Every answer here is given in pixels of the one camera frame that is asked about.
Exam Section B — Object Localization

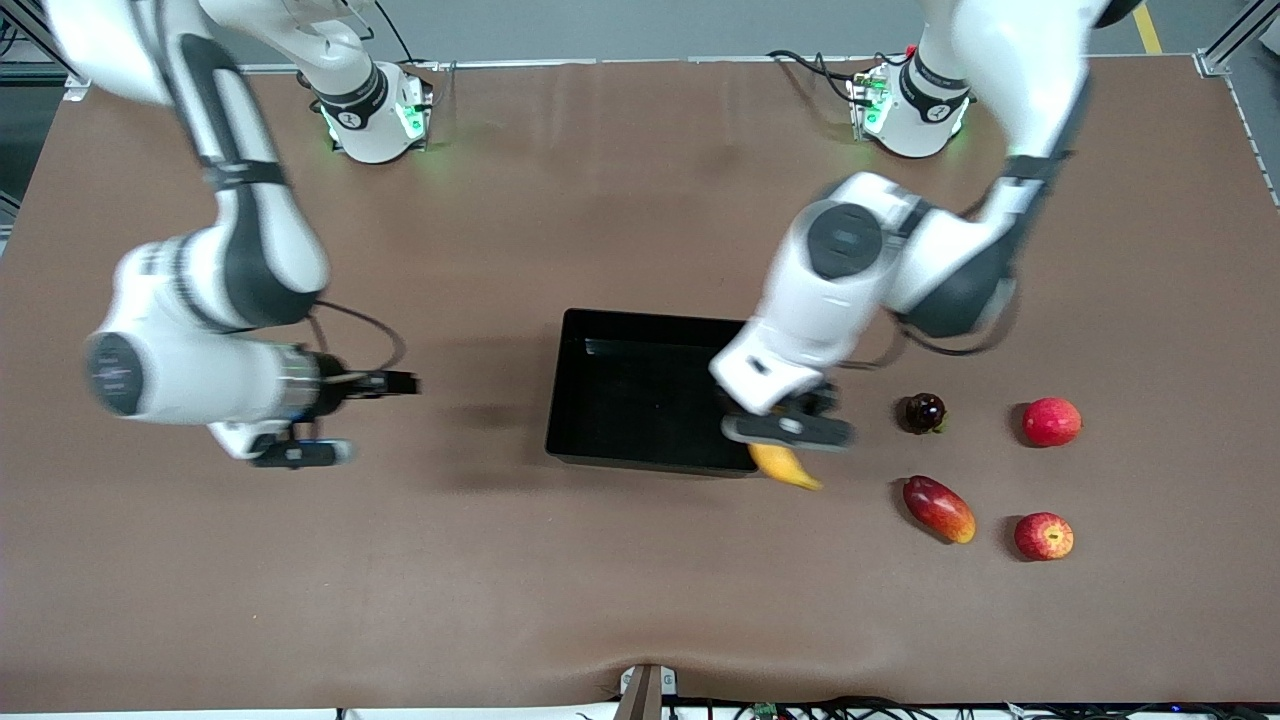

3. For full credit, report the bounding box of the yellow banana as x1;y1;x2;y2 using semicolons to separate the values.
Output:
748;440;824;492

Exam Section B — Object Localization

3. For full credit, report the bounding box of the black plastic box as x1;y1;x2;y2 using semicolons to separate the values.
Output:
545;308;763;478

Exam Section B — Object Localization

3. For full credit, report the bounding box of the red yellow-speckled apple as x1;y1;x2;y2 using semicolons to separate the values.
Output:
1013;512;1076;562

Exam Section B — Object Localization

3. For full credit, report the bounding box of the dark purple plum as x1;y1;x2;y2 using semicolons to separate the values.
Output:
905;392;948;435

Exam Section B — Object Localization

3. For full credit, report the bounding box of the red yellow mango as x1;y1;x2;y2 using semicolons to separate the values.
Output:
902;475;978;545

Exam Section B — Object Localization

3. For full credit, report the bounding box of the brown table mat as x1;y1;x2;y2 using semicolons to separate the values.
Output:
0;55;1280;713

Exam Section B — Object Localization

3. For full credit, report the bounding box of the smooth red peach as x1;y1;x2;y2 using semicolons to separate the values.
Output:
1022;397;1084;448

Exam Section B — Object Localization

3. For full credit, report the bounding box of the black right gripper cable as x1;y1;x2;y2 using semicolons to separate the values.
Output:
310;300;409;374

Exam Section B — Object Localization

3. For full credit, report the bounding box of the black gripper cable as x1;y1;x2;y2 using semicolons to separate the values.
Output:
310;300;409;374
840;300;1016;373

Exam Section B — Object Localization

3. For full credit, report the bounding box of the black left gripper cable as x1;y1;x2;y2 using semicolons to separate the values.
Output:
840;300;1016;373

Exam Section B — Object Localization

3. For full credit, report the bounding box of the black left arm base cable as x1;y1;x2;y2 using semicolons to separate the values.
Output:
767;48;906;107

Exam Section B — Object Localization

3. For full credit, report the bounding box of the black arm base cable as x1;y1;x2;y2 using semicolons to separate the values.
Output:
372;0;457;101
767;48;906;107

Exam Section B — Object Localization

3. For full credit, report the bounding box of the black right arm base cable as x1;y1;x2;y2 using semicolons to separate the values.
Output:
372;0;457;101

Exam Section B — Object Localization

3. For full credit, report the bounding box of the silver table edge rail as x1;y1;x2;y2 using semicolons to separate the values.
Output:
240;54;1201;77

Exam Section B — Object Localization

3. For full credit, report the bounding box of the aluminium frame post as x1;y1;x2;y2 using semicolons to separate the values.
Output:
1195;0;1280;79
0;0;61;76

